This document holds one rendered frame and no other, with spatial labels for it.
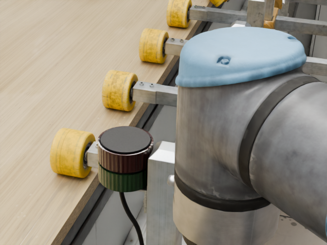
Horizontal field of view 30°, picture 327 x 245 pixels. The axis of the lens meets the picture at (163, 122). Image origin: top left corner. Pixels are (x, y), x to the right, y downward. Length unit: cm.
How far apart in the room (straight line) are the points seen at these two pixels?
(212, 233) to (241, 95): 12
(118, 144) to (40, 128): 59
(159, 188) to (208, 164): 21
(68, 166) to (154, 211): 38
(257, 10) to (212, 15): 35
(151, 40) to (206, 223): 100
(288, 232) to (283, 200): 203
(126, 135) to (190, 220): 20
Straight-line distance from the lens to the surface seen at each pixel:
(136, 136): 66
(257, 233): 49
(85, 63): 149
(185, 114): 45
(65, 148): 103
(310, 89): 41
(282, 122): 39
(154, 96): 123
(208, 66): 41
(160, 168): 64
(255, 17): 135
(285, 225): 245
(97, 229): 115
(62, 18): 177
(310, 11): 337
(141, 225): 141
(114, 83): 123
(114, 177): 65
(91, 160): 104
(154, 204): 67
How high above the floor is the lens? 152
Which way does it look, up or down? 30 degrees down
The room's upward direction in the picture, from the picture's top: 2 degrees clockwise
